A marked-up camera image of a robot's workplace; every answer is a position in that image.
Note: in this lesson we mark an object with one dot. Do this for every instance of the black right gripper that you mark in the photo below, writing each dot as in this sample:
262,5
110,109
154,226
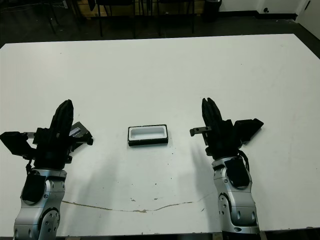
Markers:
222,142

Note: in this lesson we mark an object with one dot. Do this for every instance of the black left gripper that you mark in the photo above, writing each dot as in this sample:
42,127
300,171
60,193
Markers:
52,155

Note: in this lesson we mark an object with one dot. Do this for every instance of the black box lid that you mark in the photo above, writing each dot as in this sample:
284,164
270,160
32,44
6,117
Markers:
80,131

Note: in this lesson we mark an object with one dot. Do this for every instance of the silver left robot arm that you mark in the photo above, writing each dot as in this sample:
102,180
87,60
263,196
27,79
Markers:
37,212

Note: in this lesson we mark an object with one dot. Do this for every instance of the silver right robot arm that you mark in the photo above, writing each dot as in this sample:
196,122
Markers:
237,207

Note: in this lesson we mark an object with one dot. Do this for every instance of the black box base white insert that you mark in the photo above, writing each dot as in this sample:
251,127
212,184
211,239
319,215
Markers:
147,143

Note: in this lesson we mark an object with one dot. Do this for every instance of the black office chair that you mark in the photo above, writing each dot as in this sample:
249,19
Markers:
193,22
100,22

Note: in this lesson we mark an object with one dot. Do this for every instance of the dark metal chair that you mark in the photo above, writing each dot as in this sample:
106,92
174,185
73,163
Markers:
52,22

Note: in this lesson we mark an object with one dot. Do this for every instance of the black waste bin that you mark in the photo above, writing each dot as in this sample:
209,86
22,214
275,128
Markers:
213,10

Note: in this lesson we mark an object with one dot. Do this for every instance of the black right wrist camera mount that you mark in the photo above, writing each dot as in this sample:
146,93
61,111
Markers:
247,130

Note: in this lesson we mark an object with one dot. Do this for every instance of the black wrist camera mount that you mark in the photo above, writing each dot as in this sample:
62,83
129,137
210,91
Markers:
15,145
247,130

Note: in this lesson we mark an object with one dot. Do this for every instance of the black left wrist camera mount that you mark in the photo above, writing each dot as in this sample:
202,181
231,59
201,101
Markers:
15,145

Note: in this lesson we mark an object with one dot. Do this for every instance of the small black wall fitting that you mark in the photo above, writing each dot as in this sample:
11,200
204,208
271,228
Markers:
266,10

